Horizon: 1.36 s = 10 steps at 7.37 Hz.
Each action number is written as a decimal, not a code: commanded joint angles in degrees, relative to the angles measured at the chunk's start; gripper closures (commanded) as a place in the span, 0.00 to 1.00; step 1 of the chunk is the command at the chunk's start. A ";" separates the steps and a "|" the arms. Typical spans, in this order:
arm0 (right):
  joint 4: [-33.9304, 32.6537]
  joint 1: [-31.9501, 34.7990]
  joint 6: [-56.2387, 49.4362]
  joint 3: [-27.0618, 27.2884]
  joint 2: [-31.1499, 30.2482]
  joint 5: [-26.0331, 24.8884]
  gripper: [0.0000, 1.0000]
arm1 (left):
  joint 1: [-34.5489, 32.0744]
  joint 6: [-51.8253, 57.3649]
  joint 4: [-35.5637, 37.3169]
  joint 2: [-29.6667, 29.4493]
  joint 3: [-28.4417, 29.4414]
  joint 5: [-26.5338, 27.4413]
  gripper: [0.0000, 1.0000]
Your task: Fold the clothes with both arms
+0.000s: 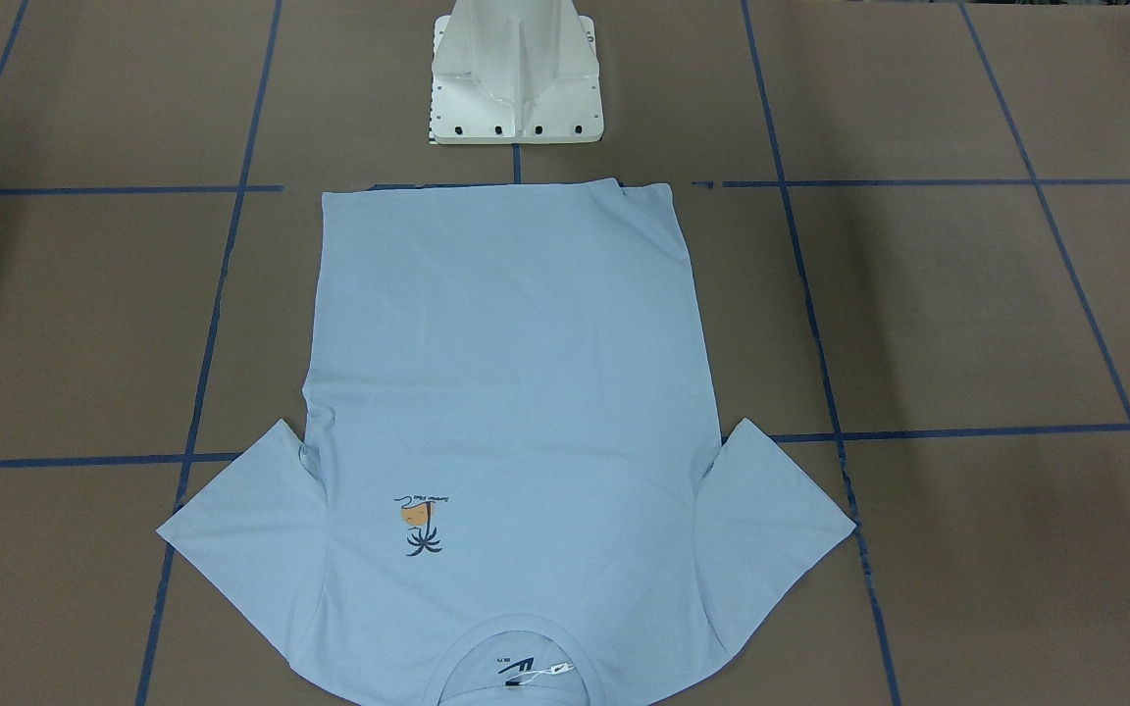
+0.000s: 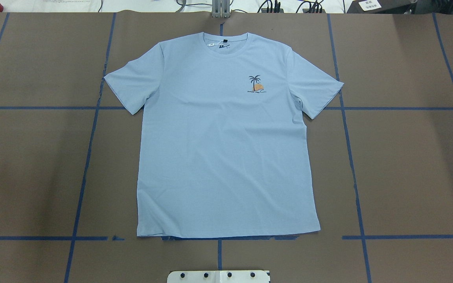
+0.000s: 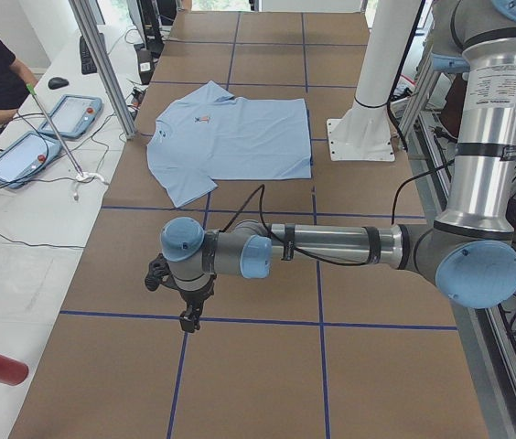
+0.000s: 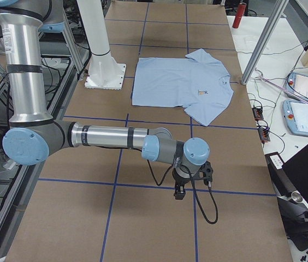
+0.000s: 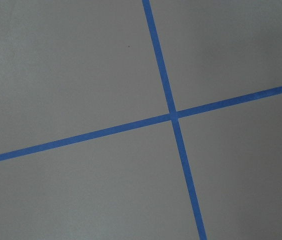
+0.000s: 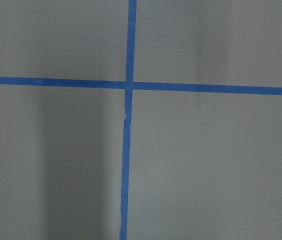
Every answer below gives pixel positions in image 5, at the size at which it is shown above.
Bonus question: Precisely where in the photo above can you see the blue tape grid lines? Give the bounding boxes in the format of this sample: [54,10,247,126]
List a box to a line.
[0,0,282,240]

